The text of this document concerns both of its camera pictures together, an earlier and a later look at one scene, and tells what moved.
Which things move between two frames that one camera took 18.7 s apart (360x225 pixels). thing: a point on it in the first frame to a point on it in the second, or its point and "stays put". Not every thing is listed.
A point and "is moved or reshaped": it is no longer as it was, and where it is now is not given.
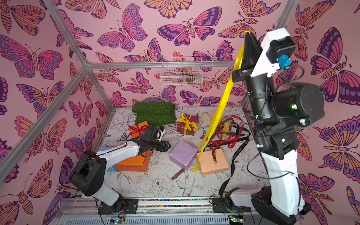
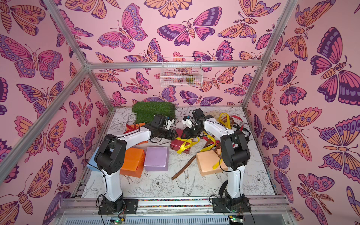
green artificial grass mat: x=155 y=113 stays put
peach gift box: x=206 y=164 stays put
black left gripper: x=164 y=146 to x=171 y=135
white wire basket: x=181 y=72 stays put
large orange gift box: x=139 y=163 is moved or reshaped
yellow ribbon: x=188 y=124 is moved or reshaped
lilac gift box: x=183 y=155 to x=156 y=159
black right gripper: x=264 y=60 to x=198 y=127
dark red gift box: x=188 y=124 is moved or reshaped
